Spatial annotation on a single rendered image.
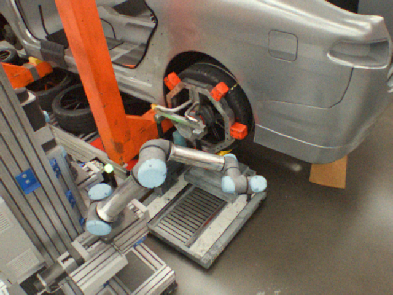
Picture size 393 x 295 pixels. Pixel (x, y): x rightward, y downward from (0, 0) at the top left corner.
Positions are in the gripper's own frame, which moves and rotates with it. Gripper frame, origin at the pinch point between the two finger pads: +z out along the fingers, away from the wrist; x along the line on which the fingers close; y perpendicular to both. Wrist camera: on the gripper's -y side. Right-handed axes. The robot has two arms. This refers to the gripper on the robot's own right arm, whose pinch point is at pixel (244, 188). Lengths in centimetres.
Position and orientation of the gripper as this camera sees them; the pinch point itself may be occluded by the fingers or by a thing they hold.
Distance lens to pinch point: 194.8
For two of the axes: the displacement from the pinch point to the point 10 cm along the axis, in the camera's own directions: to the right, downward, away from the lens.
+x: 0.6, 9.8, -1.7
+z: -1.3, 1.8, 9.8
